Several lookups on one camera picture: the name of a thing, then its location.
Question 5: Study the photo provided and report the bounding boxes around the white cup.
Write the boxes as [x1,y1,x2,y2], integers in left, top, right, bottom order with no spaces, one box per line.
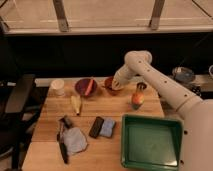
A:
[50,79,65,96]

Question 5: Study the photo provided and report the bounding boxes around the black chair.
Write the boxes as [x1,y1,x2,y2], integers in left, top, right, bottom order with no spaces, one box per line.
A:
[0,74,35,171]

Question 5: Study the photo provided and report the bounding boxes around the blue sponge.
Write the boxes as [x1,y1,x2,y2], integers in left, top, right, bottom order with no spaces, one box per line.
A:
[100,118,116,138]

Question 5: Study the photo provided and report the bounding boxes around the purple bowl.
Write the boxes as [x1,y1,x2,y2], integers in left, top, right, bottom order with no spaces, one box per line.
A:
[75,78,97,97]

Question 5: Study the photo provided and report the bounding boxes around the dark grapes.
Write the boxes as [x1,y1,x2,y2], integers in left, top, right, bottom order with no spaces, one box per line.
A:
[107,82,114,91]

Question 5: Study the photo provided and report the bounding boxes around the black handled knife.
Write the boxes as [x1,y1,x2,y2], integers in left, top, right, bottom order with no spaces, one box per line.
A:
[57,121,69,164]

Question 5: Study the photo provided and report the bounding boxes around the green tray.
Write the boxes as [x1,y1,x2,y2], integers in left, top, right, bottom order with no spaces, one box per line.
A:
[121,114,183,171]

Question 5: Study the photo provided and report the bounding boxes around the red bowl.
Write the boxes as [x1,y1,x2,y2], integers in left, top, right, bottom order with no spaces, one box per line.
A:
[104,76,123,96]

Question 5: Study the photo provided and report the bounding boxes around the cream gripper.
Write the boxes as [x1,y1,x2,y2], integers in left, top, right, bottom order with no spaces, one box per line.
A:
[112,76,125,90]

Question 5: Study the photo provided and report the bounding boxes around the peach on teal stand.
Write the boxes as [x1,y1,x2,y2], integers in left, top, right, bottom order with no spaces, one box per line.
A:
[131,92,144,110]

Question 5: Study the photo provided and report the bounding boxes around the silver bowl on ledge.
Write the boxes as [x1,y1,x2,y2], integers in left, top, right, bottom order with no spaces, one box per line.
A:
[172,67,195,83]

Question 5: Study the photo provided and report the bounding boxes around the black rectangular block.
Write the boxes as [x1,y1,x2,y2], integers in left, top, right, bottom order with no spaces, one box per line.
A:
[89,117,104,138]

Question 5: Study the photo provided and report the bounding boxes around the orange carrot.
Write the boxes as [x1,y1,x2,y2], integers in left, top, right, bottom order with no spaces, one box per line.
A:
[85,78,94,96]

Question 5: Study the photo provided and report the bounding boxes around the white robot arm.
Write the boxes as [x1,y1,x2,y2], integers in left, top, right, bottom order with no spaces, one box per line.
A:
[112,51,213,171]

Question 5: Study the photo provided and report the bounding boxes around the grey-blue cloth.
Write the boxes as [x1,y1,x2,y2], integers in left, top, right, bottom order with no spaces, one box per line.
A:
[63,127,88,155]

